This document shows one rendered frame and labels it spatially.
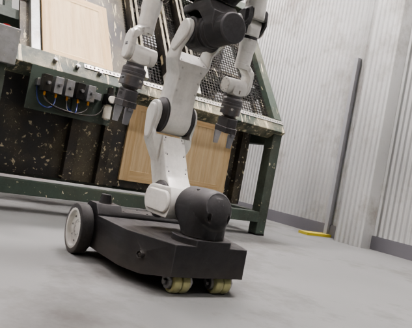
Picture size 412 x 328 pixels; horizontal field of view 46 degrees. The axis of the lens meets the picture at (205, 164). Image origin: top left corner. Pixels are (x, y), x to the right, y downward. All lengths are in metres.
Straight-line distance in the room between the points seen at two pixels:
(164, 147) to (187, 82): 0.27
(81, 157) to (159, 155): 1.32
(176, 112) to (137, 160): 1.44
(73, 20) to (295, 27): 3.27
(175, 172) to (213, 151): 1.80
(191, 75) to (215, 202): 0.58
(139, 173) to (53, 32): 1.06
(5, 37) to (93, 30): 0.81
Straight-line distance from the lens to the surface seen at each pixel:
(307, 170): 5.22
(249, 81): 2.11
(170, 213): 1.76
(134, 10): 3.55
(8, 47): 2.61
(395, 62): 4.67
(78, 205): 1.99
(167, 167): 1.89
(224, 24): 1.79
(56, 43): 3.05
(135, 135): 3.33
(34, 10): 3.13
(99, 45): 3.21
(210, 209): 1.62
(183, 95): 1.97
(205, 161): 3.66
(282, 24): 6.13
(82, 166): 3.22
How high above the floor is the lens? 0.42
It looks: 1 degrees up
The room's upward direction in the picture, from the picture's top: 11 degrees clockwise
